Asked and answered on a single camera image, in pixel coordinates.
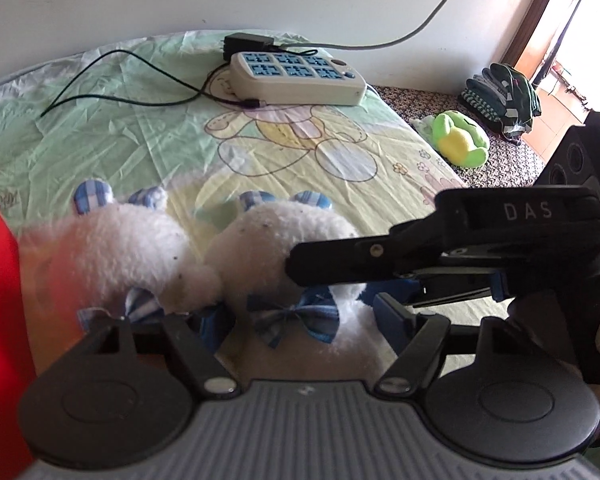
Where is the white blue power strip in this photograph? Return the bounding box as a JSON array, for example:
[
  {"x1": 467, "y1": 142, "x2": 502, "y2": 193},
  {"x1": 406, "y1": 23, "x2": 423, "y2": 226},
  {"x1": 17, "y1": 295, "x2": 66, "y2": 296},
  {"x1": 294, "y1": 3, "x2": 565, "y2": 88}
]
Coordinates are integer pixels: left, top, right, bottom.
[{"x1": 228, "y1": 51, "x2": 369, "y2": 107}]

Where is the grey power cable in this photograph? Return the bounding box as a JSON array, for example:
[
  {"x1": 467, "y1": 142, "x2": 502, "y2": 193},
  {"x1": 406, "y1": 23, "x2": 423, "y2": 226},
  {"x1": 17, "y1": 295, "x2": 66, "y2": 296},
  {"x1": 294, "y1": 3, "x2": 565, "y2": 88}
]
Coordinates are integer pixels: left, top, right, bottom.
[{"x1": 275, "y1": 0, "x2": 467, "y2": 52}]

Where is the pile of dark green clothes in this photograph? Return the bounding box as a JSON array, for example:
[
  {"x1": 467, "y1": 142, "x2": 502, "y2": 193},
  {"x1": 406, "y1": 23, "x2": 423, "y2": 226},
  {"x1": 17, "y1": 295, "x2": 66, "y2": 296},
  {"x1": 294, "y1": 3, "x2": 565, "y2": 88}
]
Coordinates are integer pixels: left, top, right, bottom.
[{"x1": 457, "y1": 62, "x2": 544, "y2": 142}]

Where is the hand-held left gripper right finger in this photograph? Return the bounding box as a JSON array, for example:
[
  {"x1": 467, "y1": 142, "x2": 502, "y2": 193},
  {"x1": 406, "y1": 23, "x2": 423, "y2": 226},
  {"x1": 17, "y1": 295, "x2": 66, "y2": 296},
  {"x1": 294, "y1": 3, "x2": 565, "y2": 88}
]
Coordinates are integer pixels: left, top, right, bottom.
[{"x1": 372, "y1": 292, "x2": 531, "y2": 396}]

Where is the green plush frog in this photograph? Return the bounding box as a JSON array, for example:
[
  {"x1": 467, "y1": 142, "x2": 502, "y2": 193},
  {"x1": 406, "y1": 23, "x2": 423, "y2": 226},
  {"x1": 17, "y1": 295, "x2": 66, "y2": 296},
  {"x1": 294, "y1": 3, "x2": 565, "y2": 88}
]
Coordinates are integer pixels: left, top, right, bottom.
[{"x1": 429, "y1": 111, "x2": 491, "y2": 169}]

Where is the wooden door frame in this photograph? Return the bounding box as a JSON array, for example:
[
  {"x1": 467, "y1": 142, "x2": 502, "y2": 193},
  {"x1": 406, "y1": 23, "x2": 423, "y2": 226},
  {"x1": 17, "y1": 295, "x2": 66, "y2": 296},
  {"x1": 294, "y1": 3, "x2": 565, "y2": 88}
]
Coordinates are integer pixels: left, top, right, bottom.
[{"x1": 492, "y1": 0, "x2": 599, "y2": 92}]

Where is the dark patterned blanket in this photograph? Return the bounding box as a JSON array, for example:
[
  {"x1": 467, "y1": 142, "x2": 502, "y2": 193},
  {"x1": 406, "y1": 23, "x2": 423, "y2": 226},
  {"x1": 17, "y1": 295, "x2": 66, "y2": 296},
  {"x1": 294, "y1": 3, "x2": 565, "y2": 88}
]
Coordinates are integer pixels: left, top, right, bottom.
[{"x1": 367, "y1": 85, "x2": 552, "y2": 192}]

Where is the thin black cable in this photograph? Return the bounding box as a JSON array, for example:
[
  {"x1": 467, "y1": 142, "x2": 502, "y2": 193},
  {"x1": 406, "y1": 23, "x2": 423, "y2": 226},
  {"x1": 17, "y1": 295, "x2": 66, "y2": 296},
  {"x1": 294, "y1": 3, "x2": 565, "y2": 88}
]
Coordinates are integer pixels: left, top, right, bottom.
[{"x1": 40, "y1": 49, "x2": 262, "y2": 119}]

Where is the red cardboard box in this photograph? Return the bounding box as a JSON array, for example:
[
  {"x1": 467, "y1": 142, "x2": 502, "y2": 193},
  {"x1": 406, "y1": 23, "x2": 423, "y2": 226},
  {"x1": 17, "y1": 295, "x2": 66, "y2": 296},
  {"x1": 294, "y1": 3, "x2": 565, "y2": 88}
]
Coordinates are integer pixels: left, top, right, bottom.
[{"x1": 0, "y1": 177, "x2": 37, "y2": 480}]

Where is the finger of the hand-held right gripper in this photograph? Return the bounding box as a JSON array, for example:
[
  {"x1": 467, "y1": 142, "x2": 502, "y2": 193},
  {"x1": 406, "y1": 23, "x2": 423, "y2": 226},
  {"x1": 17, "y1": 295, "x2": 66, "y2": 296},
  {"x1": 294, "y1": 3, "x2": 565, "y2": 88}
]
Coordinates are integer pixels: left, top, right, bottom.
[
  {"x1": 362, "y1": 270, "x2": 511, "y2": 309},
  {"x1": 284, "y1": 184, "x2": 600, "y2": 288}
]

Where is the black power adapter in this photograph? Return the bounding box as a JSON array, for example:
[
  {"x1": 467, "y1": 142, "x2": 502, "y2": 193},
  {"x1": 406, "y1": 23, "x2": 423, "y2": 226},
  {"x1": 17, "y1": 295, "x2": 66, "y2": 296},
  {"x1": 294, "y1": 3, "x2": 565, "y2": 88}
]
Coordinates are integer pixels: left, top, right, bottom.
[{"x1": 223, "y1": 32, "x2": 276, "y2": 62}]

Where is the white plush rabbit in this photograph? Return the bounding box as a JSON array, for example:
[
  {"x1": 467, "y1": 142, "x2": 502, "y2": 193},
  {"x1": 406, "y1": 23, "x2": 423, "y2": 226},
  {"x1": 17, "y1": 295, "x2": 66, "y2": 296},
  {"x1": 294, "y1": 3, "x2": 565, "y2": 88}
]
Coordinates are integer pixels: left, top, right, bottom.
[
  {"x1": 20, "y1": 178, "x2": 226, "y2": 336},
  {"x1": 195, "y1": 189, "x2": 403, "y2": 376}
]

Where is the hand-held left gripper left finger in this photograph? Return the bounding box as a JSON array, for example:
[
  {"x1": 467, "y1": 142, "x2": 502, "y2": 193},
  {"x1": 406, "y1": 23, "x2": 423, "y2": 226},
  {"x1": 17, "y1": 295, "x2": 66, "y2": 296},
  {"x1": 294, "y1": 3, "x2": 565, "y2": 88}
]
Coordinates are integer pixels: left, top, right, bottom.
[{"x1": 82, "y1": 305, "x2": 242, "y2": 397}]

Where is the printed green yellow bed sheet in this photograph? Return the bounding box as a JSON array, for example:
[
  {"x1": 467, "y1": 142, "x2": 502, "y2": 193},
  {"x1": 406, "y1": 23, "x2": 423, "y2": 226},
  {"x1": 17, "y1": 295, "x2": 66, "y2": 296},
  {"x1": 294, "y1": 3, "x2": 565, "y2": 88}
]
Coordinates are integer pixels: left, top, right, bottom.
[{"x1": 0, "y1": 30, "x2": 470, "y2": 377}]

